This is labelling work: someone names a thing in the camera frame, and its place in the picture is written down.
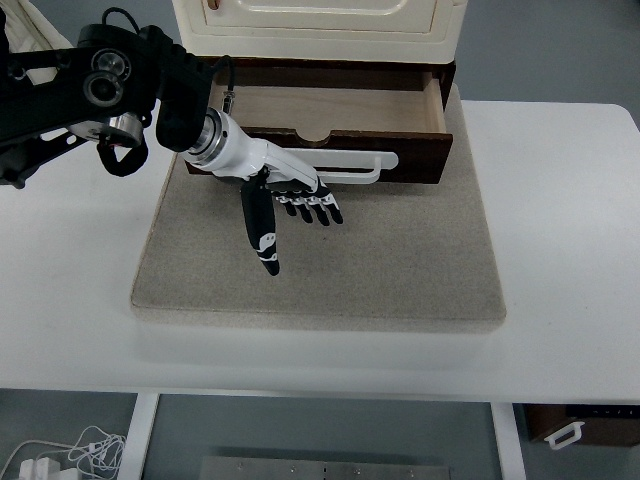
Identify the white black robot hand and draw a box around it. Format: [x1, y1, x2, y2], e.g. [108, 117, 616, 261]
[181, 112, 345, 277]

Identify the brown drawer with white handle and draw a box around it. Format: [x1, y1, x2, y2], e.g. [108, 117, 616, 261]
[184, 67, 455, 187]

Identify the cream cabinet with door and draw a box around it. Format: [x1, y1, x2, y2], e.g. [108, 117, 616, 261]
[172, 0, 469, 65]

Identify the grey fabric mat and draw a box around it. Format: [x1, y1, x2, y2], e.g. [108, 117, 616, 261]
[130, 82, 507, 334]

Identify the cream fabric cloth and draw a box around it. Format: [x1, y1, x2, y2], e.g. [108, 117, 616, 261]
[4, 0, 76, 84]

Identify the white table leg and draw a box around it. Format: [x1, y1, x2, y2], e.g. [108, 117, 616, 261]
[489, 402, 527, 480]
[119, 393, 160, 480]

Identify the white power adapter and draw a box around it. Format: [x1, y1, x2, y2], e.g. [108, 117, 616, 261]
[18, 457, 61, 480]

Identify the thin white cable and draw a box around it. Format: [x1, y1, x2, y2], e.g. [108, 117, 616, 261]
[0, 425, 127, 480]

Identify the brown box with white handle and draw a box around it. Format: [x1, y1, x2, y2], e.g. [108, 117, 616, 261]
[522, 403, 640, 451]

